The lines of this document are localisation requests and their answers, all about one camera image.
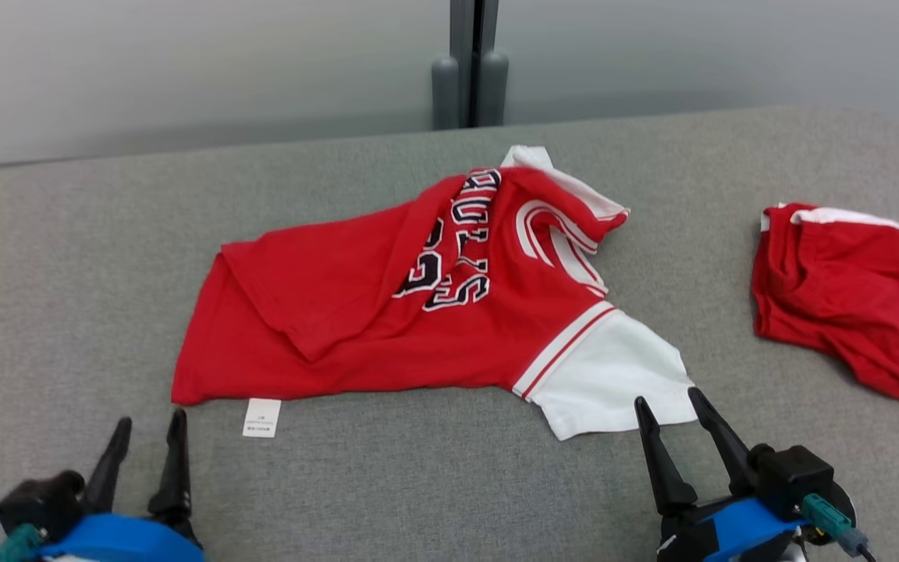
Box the grey partition post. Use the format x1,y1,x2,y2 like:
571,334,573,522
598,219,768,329
431,0,510,130

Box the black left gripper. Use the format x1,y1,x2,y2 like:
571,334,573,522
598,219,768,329
81,408,203,549

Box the red jersey with white sleeves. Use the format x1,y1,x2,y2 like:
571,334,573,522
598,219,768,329
170,144,698,443

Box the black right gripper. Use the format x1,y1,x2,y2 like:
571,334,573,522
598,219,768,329
634,387,759,562

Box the red shorts with white stripe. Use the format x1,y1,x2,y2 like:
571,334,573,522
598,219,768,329
751,202,899,407

